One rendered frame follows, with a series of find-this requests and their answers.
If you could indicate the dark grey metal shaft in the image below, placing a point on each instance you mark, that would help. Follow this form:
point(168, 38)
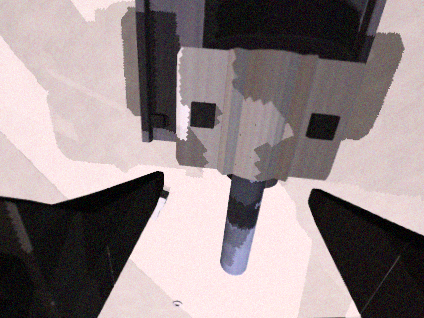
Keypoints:
point(245, 198)

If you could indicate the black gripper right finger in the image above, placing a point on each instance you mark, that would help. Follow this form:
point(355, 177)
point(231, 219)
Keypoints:
point(380, 262)

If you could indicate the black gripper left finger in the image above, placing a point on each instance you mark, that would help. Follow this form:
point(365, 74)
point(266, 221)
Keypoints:
point(75, 250)

